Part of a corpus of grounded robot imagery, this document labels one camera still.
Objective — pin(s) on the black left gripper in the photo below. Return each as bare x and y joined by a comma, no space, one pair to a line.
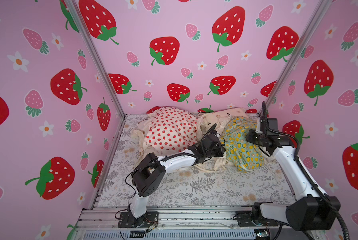
219,148

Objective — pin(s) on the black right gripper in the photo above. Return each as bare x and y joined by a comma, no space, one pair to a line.
254,137

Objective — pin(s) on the cream bear print pillow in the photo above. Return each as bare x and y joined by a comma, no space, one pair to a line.
221,118

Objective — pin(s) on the lemon print pillow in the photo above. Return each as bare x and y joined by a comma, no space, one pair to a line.
244,155

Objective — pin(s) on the strawberry print pillow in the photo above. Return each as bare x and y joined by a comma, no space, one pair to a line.
172,130

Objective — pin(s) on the cream large-bear print pillow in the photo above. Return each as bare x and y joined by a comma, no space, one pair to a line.
140,133

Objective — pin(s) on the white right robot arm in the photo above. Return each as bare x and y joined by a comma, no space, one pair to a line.
313,209

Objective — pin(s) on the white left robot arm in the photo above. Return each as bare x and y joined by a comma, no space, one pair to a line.
149,173

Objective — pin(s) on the floral grey table mat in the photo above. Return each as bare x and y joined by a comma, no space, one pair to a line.
192,187

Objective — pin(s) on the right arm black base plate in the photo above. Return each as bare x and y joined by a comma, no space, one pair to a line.
248,219

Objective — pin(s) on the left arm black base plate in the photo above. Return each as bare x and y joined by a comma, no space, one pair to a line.
127,220

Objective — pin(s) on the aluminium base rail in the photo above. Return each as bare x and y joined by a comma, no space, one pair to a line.
181,223

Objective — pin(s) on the right aluminium frame post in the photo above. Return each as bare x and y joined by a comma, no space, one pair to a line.
317,16

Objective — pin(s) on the aluminium frame post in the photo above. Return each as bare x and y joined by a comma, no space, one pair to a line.
78,19
317,16

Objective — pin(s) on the left aluminium frame post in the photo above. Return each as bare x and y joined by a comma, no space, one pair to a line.
78,19

